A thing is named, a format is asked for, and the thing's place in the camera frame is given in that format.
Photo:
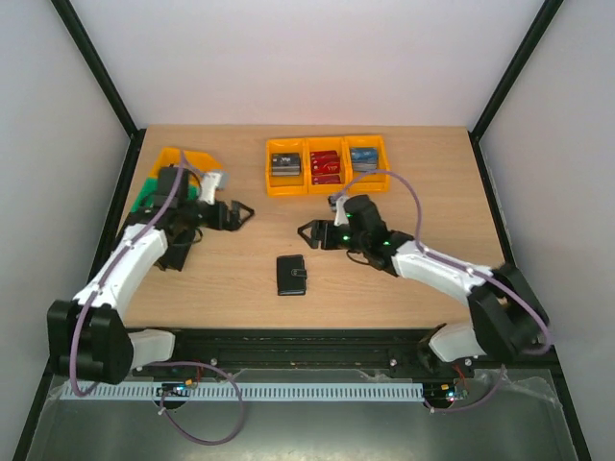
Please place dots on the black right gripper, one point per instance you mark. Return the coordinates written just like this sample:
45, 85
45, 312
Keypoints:
325, 234

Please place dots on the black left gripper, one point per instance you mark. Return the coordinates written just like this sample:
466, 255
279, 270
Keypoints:
233, 225

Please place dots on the black card holder wallet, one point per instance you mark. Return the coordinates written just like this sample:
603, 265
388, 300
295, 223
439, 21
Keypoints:
291, 275

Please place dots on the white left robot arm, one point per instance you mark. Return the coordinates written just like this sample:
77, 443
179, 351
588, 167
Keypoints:
88, 340

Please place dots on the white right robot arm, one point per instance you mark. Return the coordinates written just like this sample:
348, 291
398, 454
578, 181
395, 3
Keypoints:
506, 319

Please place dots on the yellow bin with black cards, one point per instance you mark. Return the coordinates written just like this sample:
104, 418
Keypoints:
286, 186

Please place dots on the black card stack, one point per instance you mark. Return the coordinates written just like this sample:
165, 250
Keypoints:
286, 165

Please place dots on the red card stack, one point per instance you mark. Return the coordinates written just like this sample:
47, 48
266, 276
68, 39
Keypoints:
325, 167

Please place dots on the blue card stack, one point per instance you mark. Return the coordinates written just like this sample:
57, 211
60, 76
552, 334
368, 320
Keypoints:
364, 159

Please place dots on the yellow bin with red cards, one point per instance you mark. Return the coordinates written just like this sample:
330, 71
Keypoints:
338, 144

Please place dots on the yellow bin with blue cards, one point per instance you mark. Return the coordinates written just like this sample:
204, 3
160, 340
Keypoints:
374, 182

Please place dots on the yellow bin left side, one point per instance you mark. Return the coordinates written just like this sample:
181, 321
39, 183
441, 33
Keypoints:
197, 162

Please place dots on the green bin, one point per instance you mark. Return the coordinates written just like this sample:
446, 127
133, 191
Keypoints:
144, 194

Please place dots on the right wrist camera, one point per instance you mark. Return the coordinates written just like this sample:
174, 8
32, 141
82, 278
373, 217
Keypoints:
337, 204

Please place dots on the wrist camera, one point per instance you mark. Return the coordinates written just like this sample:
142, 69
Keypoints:
211, 182
337, 204

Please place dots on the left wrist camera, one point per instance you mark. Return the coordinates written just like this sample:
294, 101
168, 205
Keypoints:
211, 182

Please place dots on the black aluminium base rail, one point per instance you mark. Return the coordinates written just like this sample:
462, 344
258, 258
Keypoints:
395, 352

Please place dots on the white slotted cable duct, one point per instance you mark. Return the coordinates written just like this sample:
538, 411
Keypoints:
261, 392

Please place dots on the black left rear frame post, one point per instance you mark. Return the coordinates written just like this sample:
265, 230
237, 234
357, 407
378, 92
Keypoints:
77, 31

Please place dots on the black frame post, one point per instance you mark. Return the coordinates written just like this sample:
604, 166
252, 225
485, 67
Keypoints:
77, 31
538, 27

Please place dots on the black right rear frame post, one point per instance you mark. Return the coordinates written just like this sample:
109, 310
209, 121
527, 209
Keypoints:
538, 27

